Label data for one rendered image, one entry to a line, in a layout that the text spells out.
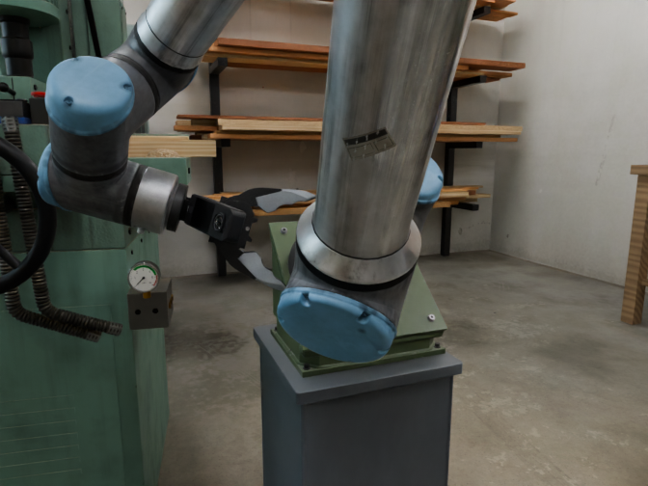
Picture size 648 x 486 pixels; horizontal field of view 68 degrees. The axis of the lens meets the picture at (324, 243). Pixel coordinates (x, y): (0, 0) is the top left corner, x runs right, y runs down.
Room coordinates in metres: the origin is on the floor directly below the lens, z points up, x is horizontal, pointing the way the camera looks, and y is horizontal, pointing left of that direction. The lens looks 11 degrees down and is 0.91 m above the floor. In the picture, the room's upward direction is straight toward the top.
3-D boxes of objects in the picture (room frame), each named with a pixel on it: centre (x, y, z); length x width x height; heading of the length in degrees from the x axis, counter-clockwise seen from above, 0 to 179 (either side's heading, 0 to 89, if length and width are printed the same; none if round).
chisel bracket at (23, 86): (1.13, 0.67, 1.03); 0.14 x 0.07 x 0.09; 13
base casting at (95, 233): (1.23, 0.70, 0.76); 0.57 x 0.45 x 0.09; 13
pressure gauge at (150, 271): (0.96, 0.37, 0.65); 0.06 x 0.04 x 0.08; 103
